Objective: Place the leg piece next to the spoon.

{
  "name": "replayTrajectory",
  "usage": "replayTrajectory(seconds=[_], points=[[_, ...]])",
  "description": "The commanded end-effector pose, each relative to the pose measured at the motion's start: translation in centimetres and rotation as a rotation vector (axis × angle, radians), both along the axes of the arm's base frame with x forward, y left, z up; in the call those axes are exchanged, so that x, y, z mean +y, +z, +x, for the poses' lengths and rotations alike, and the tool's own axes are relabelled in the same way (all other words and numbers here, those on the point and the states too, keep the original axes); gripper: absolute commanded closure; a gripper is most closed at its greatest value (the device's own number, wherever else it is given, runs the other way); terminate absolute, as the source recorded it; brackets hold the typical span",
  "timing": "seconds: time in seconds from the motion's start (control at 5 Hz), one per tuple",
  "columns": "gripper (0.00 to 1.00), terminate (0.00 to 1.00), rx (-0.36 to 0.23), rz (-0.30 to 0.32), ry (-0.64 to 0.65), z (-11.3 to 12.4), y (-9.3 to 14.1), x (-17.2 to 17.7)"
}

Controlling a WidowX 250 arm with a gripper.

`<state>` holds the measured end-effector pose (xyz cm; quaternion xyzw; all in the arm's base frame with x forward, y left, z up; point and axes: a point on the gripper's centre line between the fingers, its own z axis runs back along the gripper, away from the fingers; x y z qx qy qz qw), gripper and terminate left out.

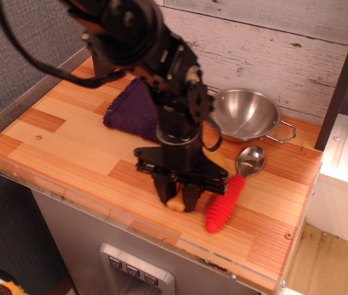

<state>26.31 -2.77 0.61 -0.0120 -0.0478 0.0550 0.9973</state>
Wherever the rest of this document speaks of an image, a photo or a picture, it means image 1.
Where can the silver dispenser button panel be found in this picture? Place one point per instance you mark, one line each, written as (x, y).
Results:
(129, 274)

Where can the yellow toy chicken drumstick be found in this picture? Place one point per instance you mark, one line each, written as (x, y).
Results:
(177, 203)

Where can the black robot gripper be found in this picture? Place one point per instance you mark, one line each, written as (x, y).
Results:
(181, 160)

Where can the purple fuzzy cloth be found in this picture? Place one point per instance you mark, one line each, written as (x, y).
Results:
(132, 111)

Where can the spoon with red handle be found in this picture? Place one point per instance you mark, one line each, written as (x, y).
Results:
(249, 162)

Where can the dark grey vertical post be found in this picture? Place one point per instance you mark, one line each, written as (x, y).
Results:
(333, 109)

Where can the dark grey left post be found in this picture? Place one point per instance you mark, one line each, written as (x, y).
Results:
(102, 64)

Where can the steel bowl with handles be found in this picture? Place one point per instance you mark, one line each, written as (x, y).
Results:
(243, 115)

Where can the grey toy fridge cabinet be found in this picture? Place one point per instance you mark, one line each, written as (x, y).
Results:
(78, 236)

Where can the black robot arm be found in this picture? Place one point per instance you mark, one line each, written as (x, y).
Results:
(132, 36)

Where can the orange object at corner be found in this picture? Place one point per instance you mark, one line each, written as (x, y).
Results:
(10, 288)

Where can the clear acrylic table guard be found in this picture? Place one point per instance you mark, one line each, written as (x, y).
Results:
(53, 141)

